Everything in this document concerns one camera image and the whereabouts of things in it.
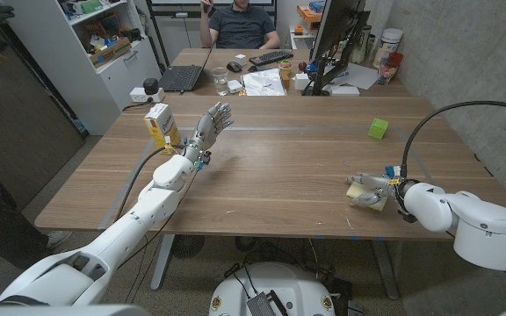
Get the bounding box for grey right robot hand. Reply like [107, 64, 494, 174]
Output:
[346, 171, 401, 208]

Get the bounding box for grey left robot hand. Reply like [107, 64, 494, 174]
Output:
[182, 101, 235, 166]

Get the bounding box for pale yellow sponge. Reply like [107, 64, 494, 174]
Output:
[345, 182, 388, 212]

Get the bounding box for yellow and white box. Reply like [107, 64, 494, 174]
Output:
[143, 103, 183, 155]

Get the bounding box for green block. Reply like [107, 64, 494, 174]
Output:
[367, 117, 389, 140]

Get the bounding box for flat white box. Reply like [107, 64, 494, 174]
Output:
[329, 85, 361, 97]

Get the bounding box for small white box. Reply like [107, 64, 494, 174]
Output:
[293, 72, 310, 91]

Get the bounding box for open cardboard box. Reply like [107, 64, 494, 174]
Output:
[88, 36, 133, 68]

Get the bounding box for orange box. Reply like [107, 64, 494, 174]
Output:
[296, 4, 324, 24]

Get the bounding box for clear drinking glass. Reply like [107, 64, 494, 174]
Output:
[211, 67, 230, 97]

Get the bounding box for black laptop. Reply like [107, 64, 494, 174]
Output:
[157, 47, 214, 93]

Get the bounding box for clear plastic document sleeve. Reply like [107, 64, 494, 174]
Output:
[240, 68, 287, 97]

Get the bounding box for black round plug adapter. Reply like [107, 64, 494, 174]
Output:
[142, 77, 160, 96]

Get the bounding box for white power strip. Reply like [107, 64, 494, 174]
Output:
[129, 86, 166, 104]

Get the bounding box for white table leg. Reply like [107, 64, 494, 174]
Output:
[370, 239, 400, 301]
[150, 233, 176, 291]

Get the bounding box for black keyboard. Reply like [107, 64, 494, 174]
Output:
[248, 49, 294, 67]

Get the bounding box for white shelf cabinet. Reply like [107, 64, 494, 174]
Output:
[4, 0, 163, 136]

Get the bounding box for seated person in dark shirt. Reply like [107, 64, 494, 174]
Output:
[199, 0, 281, 50]

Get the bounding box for white paper sheet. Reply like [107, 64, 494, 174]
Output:
[322, 62, 380, 91]

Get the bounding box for black round fan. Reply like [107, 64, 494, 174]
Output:
[171, 234, 206, 259]

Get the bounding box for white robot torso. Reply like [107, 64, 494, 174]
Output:
[208, 262, 337, 316]

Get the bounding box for dark bottle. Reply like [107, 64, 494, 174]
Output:
[351, 25, 372, 65]

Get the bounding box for white labelled canister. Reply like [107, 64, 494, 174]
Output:
[372, 27, 404, 69]

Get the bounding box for black computer monitor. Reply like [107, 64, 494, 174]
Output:
[310, 0, 367, 62]

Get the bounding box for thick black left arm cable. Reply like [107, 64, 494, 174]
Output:
[112, 144, 186, 223]

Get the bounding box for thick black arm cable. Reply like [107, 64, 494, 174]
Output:
[112, 144, 186, 223]
[400, 100, 506, 180]

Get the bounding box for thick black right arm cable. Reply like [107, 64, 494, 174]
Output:
[400, 100, 506, 180]

